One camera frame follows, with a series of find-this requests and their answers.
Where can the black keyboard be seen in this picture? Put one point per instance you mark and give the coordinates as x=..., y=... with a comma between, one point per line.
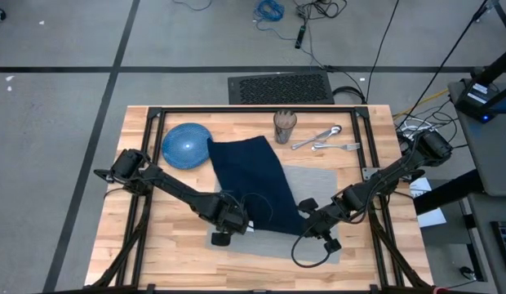
x=505, y=245

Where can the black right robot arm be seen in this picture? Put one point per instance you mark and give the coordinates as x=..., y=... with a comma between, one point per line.
x=383, y=179

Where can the silver spoon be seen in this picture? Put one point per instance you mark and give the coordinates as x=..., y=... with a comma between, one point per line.
x=336, y=130

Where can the thin black stand pole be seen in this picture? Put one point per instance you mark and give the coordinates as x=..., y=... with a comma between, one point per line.
x=445, y=61

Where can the clear faceted drinking glass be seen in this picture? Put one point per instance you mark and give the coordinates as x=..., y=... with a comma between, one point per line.
x=285, y=128

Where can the dark blue cloth napkin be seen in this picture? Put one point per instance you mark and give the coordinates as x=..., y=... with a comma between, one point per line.
x=249, y=179

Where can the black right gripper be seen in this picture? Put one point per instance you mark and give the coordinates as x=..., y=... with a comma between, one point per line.
x=320, y=226

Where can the small red object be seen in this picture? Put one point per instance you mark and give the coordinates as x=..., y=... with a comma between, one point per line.
x=438, y=290

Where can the black power strip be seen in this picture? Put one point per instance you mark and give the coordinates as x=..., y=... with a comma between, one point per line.
x=300, y=36

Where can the black aluminium table frame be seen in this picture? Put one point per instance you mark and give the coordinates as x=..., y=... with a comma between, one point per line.
x=257, y=109

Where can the black support beam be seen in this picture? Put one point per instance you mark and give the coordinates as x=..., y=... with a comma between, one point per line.
x=449, y=192

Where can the grey desk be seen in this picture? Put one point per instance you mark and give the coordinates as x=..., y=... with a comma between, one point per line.
x=485, y=253
x=494, y=155

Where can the white paper sheet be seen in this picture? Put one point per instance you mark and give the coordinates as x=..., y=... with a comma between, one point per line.
x=430, y=216

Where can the black labelled device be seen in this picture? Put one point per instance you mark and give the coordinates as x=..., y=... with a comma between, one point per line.
x=477, y=96

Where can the silver fork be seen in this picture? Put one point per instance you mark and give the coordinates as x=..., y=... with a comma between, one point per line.
x=343, y=146

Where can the silver metal bracket plate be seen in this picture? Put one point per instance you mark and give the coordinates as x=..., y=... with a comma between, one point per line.
x=371, y=172

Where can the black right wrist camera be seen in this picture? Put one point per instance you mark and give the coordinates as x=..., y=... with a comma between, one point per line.
x=332, y=246

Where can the blue patterned plate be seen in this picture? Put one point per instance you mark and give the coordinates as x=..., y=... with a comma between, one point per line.
x=187, y=146

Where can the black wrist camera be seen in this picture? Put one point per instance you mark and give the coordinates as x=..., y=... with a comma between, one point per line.
x=332, y=246
x=238, y=206

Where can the grey woven placemat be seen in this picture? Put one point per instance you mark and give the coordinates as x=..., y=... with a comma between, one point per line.
x=310, y=183

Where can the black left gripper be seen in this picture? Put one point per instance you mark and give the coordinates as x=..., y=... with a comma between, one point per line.
x=238, y=224

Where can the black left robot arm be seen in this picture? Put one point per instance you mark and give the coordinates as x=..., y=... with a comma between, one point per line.
x=179, y=192

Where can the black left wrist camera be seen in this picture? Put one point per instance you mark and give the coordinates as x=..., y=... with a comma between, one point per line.
x=238, y=206

